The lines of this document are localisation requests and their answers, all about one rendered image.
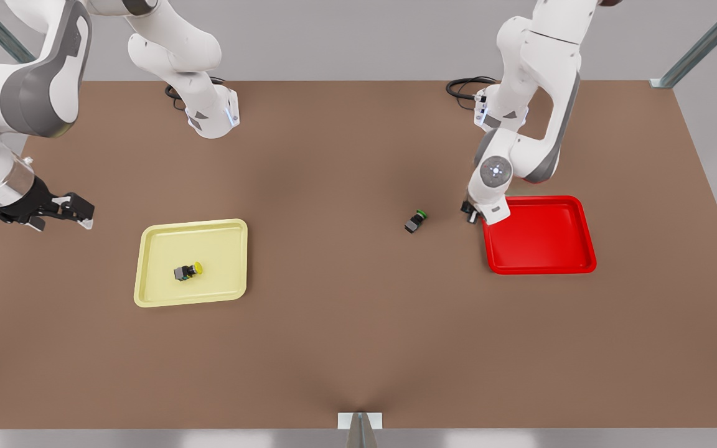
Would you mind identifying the red tray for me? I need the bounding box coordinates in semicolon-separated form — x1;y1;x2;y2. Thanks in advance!
482;195;598;275

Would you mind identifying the pale yellow tray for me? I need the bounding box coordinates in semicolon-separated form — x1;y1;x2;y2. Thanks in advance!
133;218;248;308

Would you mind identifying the black cable loop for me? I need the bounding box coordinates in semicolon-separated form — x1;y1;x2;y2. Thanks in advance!
165;77;227;112
446;77;500;112

